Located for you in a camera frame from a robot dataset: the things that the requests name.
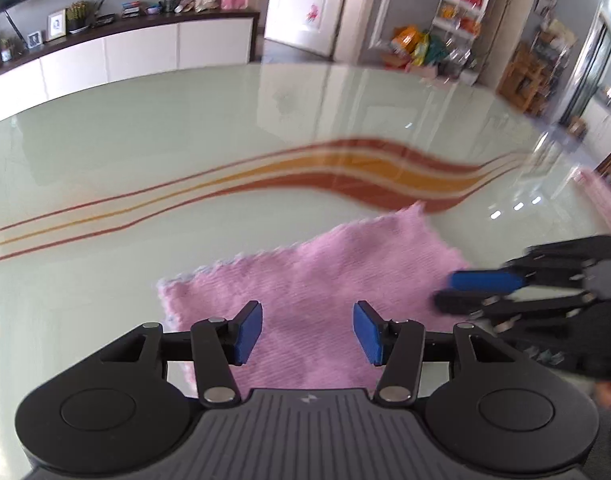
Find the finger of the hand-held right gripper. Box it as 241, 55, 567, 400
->
434, 287, 600, 321
450, 235, 611, 293

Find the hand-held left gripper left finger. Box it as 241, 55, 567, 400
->
100, 300, 264, 408

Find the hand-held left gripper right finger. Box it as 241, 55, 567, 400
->
353, 300, 516, 407

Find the pink towel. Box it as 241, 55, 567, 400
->
579, 167, 611, 242
157, 201, 472, 396

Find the folded pink towel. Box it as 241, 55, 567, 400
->
579, 167, 611, 242

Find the wooden chair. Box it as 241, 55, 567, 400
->
498, 42, 551, 116

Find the green bag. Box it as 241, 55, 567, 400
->
425, 35, 449, 64

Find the orange snack bag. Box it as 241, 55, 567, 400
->
393, 26, 426, 57

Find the white shelf rack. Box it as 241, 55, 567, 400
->
430, 0, 491, 86

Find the white sideboard cabinet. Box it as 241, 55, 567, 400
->
0, 9, 261, 128

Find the white door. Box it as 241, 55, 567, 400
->
263, 0, 356, 58

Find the potted green plant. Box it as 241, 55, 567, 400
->
66, 1, 94, 33

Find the white photo frame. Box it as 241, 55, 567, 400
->
46, 8, 67, 42

